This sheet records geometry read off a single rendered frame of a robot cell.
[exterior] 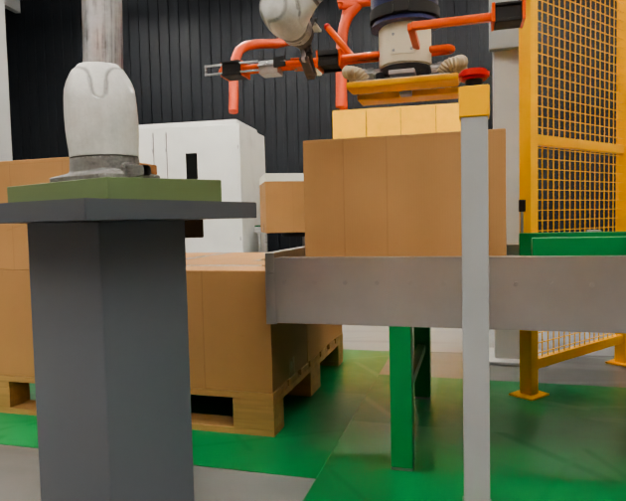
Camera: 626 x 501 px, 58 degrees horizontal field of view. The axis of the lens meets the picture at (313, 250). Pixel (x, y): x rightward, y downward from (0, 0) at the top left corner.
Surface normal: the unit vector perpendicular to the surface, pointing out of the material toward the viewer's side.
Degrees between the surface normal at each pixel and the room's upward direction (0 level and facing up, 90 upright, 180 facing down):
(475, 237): 90
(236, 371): 90
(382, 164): 90
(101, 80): 71
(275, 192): 90
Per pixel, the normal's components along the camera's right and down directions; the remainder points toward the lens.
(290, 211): 0.18, 0.05
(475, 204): -0.28, 0.06
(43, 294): -0.51, 0.06
